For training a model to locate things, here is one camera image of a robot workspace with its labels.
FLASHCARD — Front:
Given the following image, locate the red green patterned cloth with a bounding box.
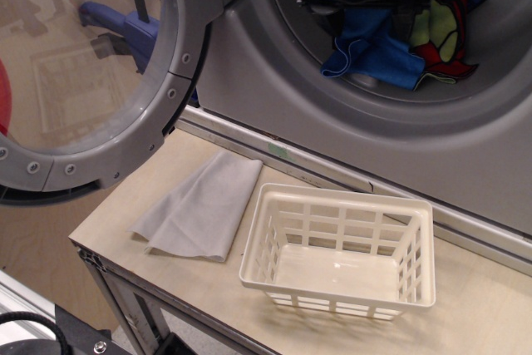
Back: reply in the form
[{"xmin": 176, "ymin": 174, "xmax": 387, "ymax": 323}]
[{"xmin": 409, "ymin": 0, "xmax": 477, "ymax": 84}]

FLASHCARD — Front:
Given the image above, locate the blue cloth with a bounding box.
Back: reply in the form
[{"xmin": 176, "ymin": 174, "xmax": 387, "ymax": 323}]
[{"xmin": 319, "ymin": 0, "xmax": 487, "ymax": 92}]

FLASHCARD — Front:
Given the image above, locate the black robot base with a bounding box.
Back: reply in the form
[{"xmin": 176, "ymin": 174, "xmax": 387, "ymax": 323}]
[{"xmin": 1, "ymin": 305, "xmax": 128, "ymax": 354}]

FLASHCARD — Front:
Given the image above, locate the grey washing machine body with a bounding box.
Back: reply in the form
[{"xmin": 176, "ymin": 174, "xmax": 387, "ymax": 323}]
[{"xmin": 198, "ymin": 0, "xmax": 531, "ymax": 234}]

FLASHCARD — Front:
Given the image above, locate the round washing machine door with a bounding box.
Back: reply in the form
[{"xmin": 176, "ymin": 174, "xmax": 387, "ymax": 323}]
[{"xmin": 1, "ymin": 0, "xmax": 231, "ymax": 207}]

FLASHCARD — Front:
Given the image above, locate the white plastic basket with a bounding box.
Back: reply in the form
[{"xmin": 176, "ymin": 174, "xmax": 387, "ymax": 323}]
[{"xmin": 239, "ymin": 184, "xmax": 436, "ymax": 320}]

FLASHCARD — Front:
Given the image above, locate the grey cloth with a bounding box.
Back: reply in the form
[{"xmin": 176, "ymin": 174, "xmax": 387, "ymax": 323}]
[{"xmin": 129, "ymin": 150, "xmax": 263, "ymax": 262}]

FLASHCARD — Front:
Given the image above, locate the red round object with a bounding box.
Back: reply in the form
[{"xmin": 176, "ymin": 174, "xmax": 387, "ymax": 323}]
[{"xmin": 0, "ymin": 62, "xmax": 12, "ymax": 136}]

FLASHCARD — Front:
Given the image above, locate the blue clamp handle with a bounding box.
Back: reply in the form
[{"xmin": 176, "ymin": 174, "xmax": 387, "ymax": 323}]
[{"xmin": 78, "ymin": 2, "xmax": 160, "ymax": 73}]

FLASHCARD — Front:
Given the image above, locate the aluminium table frame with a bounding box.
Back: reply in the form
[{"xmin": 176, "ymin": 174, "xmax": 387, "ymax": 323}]
[{"xmin": 73, "ymin": 242, "xmax": 276, "ymax": 354}]

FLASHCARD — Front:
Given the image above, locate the black cable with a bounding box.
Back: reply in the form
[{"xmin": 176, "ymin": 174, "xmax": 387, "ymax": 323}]
[{"xmin": 0, "ymin": 311, "xmax": 71, "ymax": 355}]

